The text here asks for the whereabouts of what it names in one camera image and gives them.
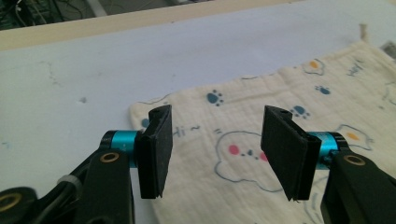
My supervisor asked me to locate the white foam mat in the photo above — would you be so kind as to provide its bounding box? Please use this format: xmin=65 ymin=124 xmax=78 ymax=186
xmin=0 ymin=0 xmax=396 ymax=224

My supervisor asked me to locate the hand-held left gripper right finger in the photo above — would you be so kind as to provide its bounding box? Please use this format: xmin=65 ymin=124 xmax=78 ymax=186
xmin=261 ymin=105 xmax=322 ymax=202

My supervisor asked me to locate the left hand-held gripper black cable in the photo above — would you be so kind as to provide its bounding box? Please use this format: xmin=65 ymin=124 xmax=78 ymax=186
xmin=31 ymin=175 xmax=83 ymax=224

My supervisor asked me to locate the cream printed cloth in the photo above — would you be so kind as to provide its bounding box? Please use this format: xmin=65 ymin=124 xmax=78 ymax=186
xmin=128 ymin=22 xmax=396 ymax=224

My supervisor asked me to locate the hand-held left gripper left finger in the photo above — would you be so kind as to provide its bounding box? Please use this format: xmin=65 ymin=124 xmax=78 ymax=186
xmin=134 ymin=105 xmax=174 ymax=200

